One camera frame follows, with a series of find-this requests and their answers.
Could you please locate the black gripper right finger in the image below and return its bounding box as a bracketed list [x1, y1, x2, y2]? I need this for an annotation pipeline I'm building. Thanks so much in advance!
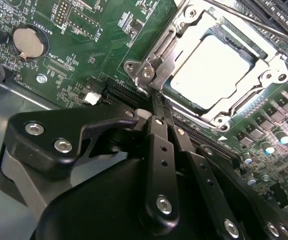
[161, 98, 288, 240]

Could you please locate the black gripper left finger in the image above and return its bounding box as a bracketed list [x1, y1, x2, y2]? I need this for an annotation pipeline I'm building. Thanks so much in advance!
[0, 94, 181, 231]

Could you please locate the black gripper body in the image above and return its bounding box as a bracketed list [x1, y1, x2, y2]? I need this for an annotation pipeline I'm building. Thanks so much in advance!
[33, 156, 227, 240]

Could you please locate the CPU with silver top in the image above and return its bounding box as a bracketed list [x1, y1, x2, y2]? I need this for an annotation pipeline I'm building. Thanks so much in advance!
[162, 31, 270, 113]

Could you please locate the metal socket cover frame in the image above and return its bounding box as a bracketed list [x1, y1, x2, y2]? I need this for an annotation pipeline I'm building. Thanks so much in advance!
[143, 0, 288, 131]

